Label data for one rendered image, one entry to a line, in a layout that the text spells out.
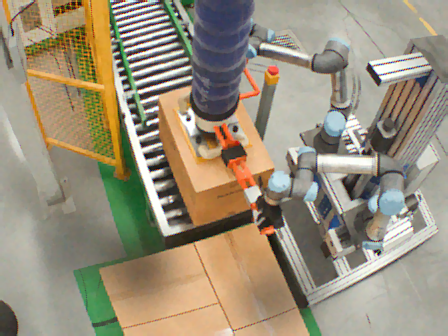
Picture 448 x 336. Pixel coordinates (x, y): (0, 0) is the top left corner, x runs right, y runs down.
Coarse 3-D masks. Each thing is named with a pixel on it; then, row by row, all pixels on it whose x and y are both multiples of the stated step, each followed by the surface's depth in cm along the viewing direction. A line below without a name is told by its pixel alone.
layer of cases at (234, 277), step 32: (160, 256) 275; (192, 256) 277; (224, 256) 279; (256, 256) 280; (128, 288) 263; (160, 288) 266; (192, 288) 267; (224, 288) 269; (256, 288) 270; (288, 288) 271; (128, 320) 253; (160, 320) 255; (192, 320) 257; (224, 320) 259; (256, 320) 260; (288, 320) 261
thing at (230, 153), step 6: (240, 144) 234; (222, 150) 232; (228, 150) 233; (234, 150) 233; (240, 150) 233; (222, 156) 234; (228, 156) 231; (234, 156) 232; (240, 156) 232; (246, 156) 231; (228, 162) 230; (234, 162) 231; (228, 168) 233
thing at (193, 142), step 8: (176, 112) 257; (192, 112) 257; (184, 120) 254; (192, 120) 254; (184, 128) 252; (184, 136) 250; (192, 136) 250; (200, 136) 250; (192, 144) 248; (200, 144) 248; (208, 144) 249; (192, 152) 246; (200, 160) 244; (208, 160) 246
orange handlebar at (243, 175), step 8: (248, 72) 258; (256, 88) 253; (240, 96) 249; (248, 96) 251; (216, 128) 239; (224, 128) 240; (224, 144) 235; (248, 168) 229; (240, 176) 227; (248, 176) 227; (240, 184) 227; (256, 208) 221; (264, 232) 216; (272, 232) 216
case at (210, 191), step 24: (168, 96) 264; (168, 120) 256; (240, 120) 259; (168, 144) 273; (216, 144) 251; (192, 168) 244; (216, 168) 245; (240, 168) 246; (264, 168) 247; (192, 192) 246; (216, 192) 246; (240, 192) 256; (264, 192) 269; (192, 216) 268; (216, 216) 271
